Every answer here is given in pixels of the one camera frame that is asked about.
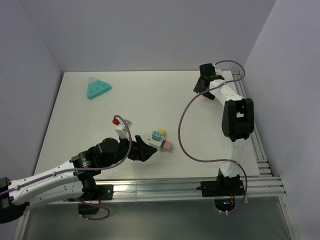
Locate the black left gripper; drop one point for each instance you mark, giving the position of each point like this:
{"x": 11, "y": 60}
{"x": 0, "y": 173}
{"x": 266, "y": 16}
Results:
{"x": 139, "y": 150}

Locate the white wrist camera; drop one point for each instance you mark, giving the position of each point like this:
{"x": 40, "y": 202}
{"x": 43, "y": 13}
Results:
{"x": 120, "y": 129}
{"x": 217, "y": 74}

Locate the teal triangular sheet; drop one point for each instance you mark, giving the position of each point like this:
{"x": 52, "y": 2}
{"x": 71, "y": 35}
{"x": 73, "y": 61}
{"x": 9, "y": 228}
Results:
{"x": 96, "y": 88}

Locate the teal USB charger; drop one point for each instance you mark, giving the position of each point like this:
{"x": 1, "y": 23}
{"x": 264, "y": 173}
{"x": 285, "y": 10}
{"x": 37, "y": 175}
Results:
{"x": 156, "y": 135}

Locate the aluminium table frame rail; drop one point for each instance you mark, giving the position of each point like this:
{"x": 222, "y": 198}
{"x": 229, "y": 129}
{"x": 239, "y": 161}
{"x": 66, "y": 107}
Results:
{"x": 158, "y": 199}

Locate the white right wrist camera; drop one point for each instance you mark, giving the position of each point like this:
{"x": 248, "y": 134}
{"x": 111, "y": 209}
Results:
{"x": 217, "y": 74}

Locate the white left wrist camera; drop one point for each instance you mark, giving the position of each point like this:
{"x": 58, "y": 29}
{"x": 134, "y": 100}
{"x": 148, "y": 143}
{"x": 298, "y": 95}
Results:
{"x": 120, "y": 129}

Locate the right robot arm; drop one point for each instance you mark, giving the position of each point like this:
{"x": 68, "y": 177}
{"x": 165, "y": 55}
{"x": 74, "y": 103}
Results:
{"x": 237, "y": 125}

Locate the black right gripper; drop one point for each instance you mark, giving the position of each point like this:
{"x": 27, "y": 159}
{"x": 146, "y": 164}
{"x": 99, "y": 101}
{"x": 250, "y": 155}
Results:
{"x": 198, "y": 87}

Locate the white cube socket adapter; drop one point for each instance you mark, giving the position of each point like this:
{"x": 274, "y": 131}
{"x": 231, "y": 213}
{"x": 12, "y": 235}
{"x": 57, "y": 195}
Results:
{"x": 158, "y": 144}

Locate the yellow two-port USB charger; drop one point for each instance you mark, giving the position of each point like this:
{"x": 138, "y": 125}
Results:
{"x": 161, "y": 132}

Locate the brown cube charger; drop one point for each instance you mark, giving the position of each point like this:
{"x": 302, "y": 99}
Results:
{"x": 166, "y": 145}

